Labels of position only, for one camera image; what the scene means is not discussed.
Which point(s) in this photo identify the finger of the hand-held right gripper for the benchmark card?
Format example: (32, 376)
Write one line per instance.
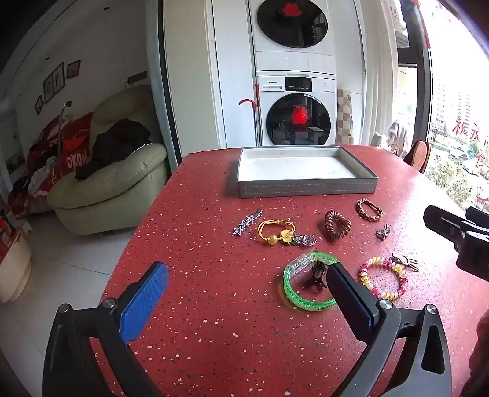
(479, 220)
(443, 225)

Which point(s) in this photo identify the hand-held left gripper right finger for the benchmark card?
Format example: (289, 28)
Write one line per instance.
(361, 310)

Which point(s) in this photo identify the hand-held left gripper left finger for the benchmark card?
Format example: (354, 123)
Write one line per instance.
(147, 294)

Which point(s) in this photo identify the gold metal hairpin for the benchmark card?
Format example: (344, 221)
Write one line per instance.
(407, 261)

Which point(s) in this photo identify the dark claw hair clip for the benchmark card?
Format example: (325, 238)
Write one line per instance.
(318, 271)

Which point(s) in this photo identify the small silver charm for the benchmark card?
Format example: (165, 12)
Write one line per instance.
(383, 233)

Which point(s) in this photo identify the green glitter bangle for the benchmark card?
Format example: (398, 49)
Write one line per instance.
(287, 284)

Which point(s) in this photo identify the silver star hair clip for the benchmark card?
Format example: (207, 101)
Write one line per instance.
(244, 224)

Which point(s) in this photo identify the grey jewelry tray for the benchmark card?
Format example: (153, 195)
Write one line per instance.
(298, 166)

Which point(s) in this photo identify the person's right forearm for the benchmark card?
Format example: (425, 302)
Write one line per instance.
(480, 355)

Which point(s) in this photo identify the silver rhinestone brooch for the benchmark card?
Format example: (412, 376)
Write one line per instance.
(305, 240)

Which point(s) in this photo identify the beige garment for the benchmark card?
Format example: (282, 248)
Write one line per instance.
(395, 137)

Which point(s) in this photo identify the pale green sofa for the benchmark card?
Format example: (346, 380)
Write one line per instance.
(114, 191)

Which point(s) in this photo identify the white round stool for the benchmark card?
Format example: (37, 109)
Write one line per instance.
(15, 267)

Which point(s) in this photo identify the checkered cloth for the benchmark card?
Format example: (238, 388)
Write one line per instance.
(344, 118)

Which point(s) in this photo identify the black clothing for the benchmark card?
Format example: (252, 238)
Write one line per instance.
(114, 145)

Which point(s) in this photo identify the white curtain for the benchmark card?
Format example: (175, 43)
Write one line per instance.
(380, 76)

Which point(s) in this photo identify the red printed blanket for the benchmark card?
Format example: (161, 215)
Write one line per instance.
(72, 137)

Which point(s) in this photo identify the metal pole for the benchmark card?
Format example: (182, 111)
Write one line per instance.
(62, 126)

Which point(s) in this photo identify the white washing machine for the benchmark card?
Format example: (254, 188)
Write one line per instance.
(275, 87)

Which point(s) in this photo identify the white tumble dryer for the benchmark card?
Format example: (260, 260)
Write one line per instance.
(292, 57)

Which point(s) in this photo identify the white tall cabinet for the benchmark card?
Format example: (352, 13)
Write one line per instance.
(231, 76)

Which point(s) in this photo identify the tiny picture frame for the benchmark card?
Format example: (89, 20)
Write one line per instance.
(39, 104)

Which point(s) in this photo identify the large picture frame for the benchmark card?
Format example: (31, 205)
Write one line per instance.
(53, 83)

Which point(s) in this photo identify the small square picture frame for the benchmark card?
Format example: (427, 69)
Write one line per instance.
(73, 69)

